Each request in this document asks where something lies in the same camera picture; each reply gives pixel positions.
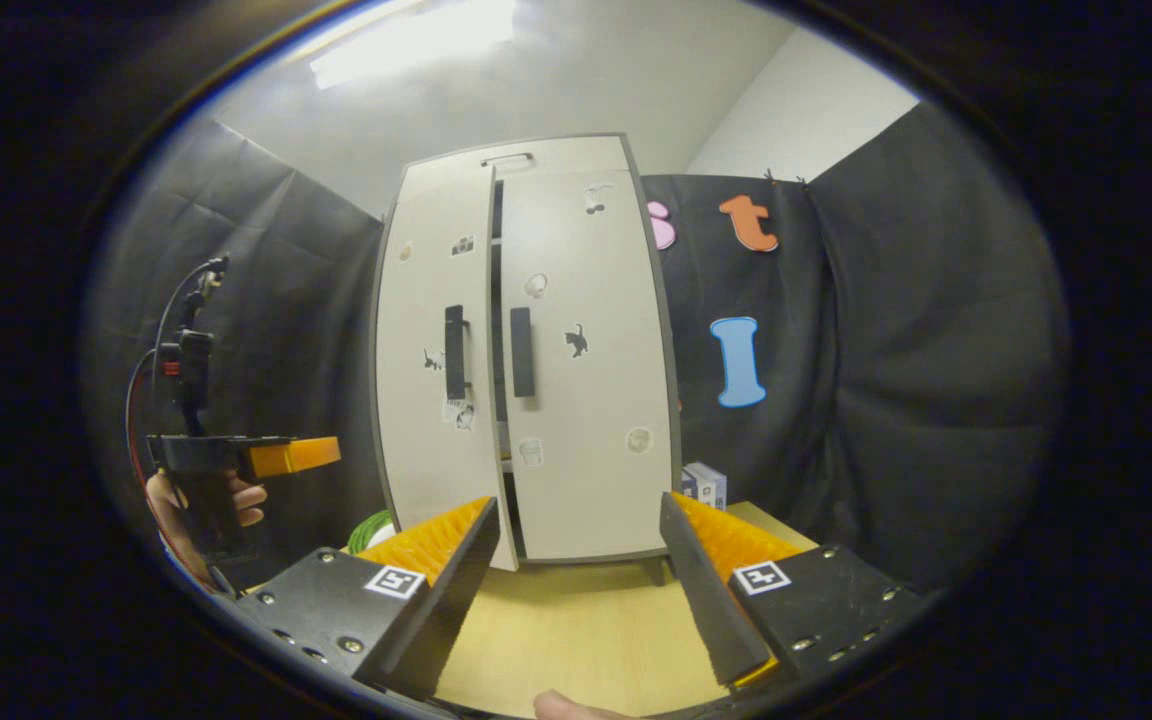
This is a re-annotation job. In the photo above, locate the white shoe cabinet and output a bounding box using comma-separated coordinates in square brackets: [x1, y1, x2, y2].
[369, 133, 682, 586]

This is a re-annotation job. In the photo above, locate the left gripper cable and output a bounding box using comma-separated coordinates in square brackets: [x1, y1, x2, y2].
[126, 256, 229, 598]

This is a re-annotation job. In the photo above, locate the white cabinet drawer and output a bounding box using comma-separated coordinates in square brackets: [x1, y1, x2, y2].
[404, 135, 633, 183]

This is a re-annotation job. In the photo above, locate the black door handle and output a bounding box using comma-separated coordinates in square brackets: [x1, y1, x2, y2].
[510, 307, 537, 399]
[444, 305, 468, 401]

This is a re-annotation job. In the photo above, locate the green cable coil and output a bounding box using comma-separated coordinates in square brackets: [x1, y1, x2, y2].
[347, 509, 398, 555]

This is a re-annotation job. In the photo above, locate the white shoe cabinet door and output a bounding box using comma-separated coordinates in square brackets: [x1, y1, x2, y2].
[373, 160, 519, 571]
[499, 168, 679, 563]

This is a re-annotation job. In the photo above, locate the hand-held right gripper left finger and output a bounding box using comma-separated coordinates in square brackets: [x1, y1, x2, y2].
[234, 497, 500, 701]

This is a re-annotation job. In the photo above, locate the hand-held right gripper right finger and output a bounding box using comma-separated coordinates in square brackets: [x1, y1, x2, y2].
[659, 492, 932, 687]

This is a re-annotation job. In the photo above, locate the blue and white small box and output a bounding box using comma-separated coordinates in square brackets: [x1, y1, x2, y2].
[681, 462, 729, 511]

